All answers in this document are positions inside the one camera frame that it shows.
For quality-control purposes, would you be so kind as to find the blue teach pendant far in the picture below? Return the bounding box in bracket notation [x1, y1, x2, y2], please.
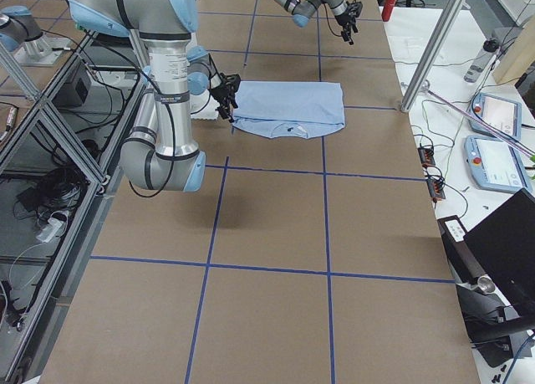
[467, 93, 522, 140]

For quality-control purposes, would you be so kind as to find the blue teach pendant near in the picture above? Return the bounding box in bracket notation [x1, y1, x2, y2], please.
[464, 135, 532, 193]

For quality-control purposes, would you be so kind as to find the red cylinder tube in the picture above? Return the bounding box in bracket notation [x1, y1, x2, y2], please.
[381, 0, 397, 22]

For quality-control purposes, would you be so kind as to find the light blue t-shirt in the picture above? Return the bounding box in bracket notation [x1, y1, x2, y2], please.
[232, 81, 345, 139]

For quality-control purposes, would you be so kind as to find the aluminium frame rack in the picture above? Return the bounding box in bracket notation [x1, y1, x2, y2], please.
[1, 30, 143, 383]

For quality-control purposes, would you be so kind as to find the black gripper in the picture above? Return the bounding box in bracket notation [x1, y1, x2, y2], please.
[209, 73, 242, 122]
[334, 0, 363, 45]

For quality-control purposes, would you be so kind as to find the blue teach pendant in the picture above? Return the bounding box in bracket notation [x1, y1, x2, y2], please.
[467, 93, 522, 140]
[464, 135, 532, 193]

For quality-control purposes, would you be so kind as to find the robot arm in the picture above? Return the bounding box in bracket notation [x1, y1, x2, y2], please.
[273, 0, 363, 45]
[69, 0, 240, 193]

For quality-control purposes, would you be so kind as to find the aluminium frame column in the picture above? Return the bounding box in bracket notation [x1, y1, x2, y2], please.
[400, 0, 466, 113]

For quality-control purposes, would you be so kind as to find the black camera stand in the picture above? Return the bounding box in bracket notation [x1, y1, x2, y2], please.
[437, 216, 534, 367]

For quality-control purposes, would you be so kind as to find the black laptop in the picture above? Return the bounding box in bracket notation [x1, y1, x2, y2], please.
[464, 189, 534, 315]

